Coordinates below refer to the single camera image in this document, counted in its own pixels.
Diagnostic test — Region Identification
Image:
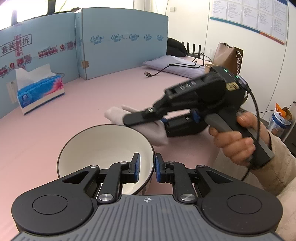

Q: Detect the white ceramic bowl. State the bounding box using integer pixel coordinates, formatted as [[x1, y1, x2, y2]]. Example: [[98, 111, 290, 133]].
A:
[[57, 125, 154, 195]]

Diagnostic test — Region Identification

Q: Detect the white cleaning cloth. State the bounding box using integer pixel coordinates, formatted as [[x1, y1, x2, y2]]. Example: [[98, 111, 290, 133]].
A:
[[104, 105, 169, 146]]

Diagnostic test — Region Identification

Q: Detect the beige sleeve forearm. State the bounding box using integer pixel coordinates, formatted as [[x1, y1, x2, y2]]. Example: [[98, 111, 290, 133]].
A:
[[214, 128, 295, 240]]

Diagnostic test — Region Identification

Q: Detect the person right hand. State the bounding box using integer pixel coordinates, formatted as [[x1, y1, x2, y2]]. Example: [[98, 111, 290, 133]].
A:
[[208, 111, 271, 166]]

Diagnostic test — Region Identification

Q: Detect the brown paper bag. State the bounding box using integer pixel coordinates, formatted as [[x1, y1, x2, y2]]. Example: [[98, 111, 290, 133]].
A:
[[212, 43, 243, 75]]

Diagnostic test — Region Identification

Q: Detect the black jacket bundle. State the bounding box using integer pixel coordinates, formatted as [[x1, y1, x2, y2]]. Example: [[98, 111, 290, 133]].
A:
[[166, 38, 188, 57]]

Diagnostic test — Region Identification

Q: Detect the white paint bucket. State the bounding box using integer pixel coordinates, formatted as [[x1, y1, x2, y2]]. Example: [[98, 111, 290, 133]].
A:
[[267, 102, 292, 137]]

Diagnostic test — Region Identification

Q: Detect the light blue cardboard panel right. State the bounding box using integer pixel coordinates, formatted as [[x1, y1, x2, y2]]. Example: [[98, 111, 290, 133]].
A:
[[75, 8, 169, 80]]

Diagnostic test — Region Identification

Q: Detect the light blue cardboard panel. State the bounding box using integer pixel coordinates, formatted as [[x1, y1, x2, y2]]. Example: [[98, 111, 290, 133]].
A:
[[1, 12, 79, 116], [75, 8, 169, 80]]

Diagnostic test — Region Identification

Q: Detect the blue tissue box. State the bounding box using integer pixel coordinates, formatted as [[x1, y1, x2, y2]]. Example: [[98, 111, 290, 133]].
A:
[[16, 64, 65, 114]]

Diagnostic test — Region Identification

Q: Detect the light blue cardboard panel left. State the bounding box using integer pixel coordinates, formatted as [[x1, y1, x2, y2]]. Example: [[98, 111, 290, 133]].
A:
[[1, 12, 79, 116]]

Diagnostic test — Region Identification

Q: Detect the black usb cable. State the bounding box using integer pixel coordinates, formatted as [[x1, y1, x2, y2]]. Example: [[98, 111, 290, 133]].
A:
[[143, 52, 206, 77]]

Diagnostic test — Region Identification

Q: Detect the wall notice board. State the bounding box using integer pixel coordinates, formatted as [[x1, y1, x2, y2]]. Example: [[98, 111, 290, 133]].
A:
[[209, 0, 288, 45]]

